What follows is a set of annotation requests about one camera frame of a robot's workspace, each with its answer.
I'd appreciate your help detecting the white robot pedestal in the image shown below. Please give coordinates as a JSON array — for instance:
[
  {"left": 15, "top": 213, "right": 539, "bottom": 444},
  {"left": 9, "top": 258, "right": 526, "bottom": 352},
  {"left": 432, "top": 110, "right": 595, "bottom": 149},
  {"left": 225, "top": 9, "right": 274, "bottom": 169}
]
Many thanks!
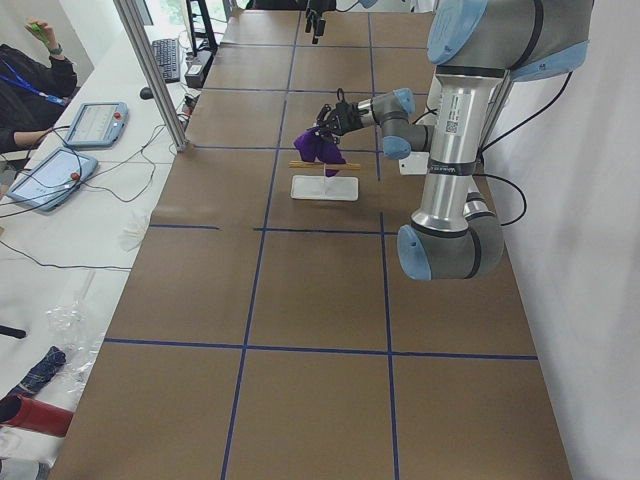
[{"left": 398, "top": 152, "right": 429, "bottom": 176}]

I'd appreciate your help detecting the blue teach pendant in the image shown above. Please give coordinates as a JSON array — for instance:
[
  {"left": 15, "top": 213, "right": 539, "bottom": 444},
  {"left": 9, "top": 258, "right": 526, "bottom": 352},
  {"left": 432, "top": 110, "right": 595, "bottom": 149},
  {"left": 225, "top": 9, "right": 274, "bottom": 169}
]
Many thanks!
[
  {"left": 7, "top": 147, "right": 98, "bottom": 211},
  {"left": 64, "top": 102, "right": 129, "bottom": 149}
]

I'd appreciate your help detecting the black computer mouse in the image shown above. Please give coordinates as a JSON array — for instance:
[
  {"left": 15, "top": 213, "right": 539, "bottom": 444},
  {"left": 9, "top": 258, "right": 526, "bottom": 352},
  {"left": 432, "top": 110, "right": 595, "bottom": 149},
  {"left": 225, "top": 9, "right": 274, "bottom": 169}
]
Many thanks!
[{"left": 140, "top": 87, "right": 154, "bottom": 100}]

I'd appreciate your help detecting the white rack with wooden bars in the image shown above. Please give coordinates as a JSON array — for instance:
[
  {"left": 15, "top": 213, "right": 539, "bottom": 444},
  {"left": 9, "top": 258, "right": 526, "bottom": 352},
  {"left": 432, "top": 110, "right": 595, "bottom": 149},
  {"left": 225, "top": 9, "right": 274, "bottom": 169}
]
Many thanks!
[{"left": 288, "top": 160, "right": 361, "bottom": 201}]

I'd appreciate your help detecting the near blue teach pendant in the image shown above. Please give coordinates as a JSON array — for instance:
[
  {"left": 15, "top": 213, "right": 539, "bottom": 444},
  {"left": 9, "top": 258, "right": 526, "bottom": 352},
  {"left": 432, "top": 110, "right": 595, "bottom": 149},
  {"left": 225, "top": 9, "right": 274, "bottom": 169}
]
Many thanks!
[{"left": 7, "top": 147, "right": 98, "bottom": 211}]

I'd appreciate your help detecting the aluminium frame post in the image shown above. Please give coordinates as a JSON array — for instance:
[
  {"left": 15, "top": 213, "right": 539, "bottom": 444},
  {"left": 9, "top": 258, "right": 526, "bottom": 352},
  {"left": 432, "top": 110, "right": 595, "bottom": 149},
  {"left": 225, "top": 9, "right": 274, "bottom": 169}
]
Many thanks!
[{"left": 113, "top": 0, "right": 188, "bottom": 152}]

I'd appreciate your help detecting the black power box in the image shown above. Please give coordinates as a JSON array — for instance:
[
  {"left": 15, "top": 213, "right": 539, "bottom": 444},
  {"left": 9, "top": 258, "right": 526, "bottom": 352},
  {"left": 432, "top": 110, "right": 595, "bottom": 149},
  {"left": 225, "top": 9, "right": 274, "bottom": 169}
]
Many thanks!
[{"left": 184, "top": 50, "right": 213, "bottom": 89}]

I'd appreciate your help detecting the seated person in black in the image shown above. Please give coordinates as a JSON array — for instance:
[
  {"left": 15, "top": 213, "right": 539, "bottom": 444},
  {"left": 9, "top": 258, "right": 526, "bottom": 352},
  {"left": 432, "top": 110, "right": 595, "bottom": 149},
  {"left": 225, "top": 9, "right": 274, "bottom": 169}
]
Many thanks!
[{"left": 1, "top": 18, "right": 78, "bottom": 154}]

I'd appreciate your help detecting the dark blue folded umbrella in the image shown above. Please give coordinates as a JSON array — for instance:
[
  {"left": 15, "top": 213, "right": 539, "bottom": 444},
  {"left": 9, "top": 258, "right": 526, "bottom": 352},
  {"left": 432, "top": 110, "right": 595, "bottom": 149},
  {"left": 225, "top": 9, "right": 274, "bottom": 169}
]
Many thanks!
[{"left": 8, "top": 346, "right": 66, "bottom": 398}]

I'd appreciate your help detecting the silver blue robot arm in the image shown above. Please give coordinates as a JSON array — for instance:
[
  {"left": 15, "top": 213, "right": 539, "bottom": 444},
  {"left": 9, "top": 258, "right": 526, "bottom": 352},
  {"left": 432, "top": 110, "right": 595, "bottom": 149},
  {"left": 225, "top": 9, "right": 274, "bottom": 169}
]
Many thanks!
[{"left": 316, "top": 1, "right": 593, "bottom": 281}]

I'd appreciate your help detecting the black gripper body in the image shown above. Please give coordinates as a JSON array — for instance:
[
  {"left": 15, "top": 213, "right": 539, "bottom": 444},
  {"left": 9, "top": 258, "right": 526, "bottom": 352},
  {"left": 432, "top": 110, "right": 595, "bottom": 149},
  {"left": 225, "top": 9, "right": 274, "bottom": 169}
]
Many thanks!
[
  {"left": 307, "top": 0, "right": 336, "bottom": 14},
  {"left": 332, "top": 101, "right": 363, "bottom": 135}
]

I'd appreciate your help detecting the white crumpled tissue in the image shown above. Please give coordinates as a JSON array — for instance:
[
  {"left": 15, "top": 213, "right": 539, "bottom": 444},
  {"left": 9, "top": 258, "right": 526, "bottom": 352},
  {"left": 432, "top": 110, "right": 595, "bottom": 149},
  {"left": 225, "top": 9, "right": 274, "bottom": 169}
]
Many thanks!
[{"left": 118, "top": 211, "right": 150, "bottom": 252}]

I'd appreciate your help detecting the purple towel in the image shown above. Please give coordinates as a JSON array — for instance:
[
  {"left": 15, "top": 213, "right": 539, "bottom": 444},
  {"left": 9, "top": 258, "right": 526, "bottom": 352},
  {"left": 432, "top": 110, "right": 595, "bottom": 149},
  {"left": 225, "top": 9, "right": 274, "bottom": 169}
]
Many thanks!
[{"left": 293, "top": 127, "right": 346, "bottom": 165}]

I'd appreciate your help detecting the far blue teach pendant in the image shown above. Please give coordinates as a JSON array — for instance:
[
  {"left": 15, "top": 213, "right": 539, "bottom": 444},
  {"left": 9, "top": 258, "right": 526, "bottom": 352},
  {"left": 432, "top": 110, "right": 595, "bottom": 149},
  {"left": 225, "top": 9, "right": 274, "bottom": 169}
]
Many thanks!
[{"left": 64, "top": 102, "right": 129, "bottom": 149}]

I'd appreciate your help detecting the crumpled clear plastic wrap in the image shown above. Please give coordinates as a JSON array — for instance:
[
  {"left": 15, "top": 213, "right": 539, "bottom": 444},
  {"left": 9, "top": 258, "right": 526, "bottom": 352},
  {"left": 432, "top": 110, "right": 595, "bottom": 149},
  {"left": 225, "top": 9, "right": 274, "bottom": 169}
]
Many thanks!
[{"left": 46, "top": 270, "right": 104, "bottom": 401}]

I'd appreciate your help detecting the red cylinder bottle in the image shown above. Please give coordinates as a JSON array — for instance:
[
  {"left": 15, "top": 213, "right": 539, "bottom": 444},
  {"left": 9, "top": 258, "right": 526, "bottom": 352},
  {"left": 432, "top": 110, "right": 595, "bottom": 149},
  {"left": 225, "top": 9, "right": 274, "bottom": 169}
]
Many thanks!
[{"left": 1, "top": 395, "right": 74, "bottom": 438}]

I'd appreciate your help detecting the black keyboard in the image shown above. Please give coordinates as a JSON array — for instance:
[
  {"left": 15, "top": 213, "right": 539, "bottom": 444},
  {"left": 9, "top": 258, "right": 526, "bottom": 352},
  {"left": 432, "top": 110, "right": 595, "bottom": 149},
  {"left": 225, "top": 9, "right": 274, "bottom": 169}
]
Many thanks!
[{"left": 151, "top": 38, "right": 181, "bottom": 83}]

